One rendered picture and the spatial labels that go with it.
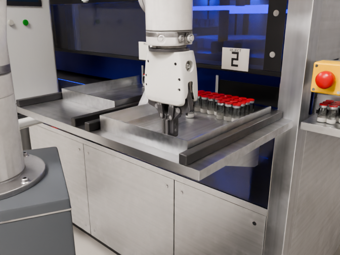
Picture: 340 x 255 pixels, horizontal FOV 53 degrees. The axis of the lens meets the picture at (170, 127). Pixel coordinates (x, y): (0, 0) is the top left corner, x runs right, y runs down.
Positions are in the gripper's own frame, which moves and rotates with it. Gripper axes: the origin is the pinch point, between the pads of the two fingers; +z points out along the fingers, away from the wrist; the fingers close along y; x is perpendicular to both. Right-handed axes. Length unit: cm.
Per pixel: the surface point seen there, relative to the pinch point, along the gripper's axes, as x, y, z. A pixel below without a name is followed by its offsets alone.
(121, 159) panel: -35, 58, 35
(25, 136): -16, 100, 29
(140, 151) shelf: 4.7, 3.6, 4.5
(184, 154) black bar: 4.4, -7.4, 2.4
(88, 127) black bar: 4.7, 20.7, 3.1
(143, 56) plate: -35, 43, -8
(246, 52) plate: -35.3, 3.6, -11.3
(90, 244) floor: -37, 89, 92
